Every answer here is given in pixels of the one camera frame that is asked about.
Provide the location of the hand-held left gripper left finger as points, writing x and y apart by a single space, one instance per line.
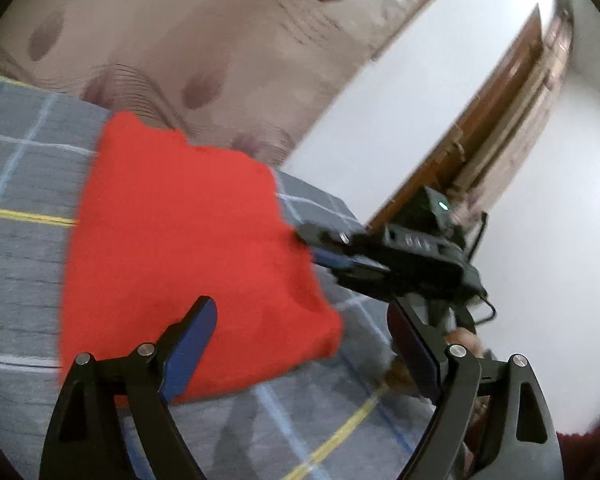
187 355

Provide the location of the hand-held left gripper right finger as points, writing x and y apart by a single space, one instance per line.
420 360

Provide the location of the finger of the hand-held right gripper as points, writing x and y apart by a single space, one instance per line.
340 261
330 237

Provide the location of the red knit sweater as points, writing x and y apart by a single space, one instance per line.
180 235

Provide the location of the grey plaid blanket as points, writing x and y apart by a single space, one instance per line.
30 260

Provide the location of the beige leaf print curtain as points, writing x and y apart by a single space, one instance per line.
180 35

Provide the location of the wooden door frame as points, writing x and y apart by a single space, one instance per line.
505 110

